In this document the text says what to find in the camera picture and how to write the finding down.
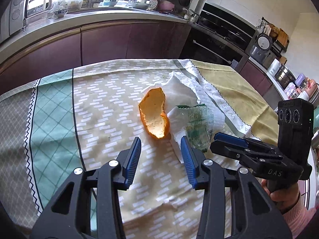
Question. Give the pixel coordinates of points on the glass electric kettle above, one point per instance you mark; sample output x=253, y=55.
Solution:
x=35, y=7

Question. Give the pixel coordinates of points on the white paper napkin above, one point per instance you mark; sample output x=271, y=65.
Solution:
x=183, y=90

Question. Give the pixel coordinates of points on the black built-in oven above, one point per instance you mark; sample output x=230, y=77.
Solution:
x=219, y=36

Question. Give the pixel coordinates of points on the person's right hand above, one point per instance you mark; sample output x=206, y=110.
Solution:
x=285, y=198

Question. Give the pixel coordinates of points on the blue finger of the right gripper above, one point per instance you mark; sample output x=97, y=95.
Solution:
x=228, y=139

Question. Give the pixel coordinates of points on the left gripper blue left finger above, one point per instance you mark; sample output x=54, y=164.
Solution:
x=131, y=162

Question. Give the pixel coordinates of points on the white microwave oven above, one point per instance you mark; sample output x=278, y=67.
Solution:
x=12, y=17

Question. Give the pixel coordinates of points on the pink sleeve right forearm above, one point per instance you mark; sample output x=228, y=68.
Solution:
x=298, y=217

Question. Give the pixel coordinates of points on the patterned tablecloth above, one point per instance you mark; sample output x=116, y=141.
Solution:
x=85, y=116

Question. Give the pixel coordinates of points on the green printed plastic wrapper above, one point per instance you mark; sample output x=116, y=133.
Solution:
x=197, y=124

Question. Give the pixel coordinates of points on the small blue white bowl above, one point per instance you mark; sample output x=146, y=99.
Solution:
x=60, y=13

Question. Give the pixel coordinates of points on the stainless steel pot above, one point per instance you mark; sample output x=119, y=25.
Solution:
x=284, y=76

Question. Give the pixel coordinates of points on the kitchen counter with cabinets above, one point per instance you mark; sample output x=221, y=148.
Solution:
x=55, y=45

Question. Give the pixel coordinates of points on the orange peel piece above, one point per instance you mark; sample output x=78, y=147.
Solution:
x=153, y=115

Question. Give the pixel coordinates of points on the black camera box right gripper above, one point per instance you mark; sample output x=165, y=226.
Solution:
x=295, y=120

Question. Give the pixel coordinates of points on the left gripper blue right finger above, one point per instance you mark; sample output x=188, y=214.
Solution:
x=190, y=162

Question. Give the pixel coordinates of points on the grey rice cooker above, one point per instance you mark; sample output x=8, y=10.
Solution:
x=261, y=48

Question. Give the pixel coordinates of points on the pink pot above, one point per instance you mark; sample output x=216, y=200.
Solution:
x=166, y=6

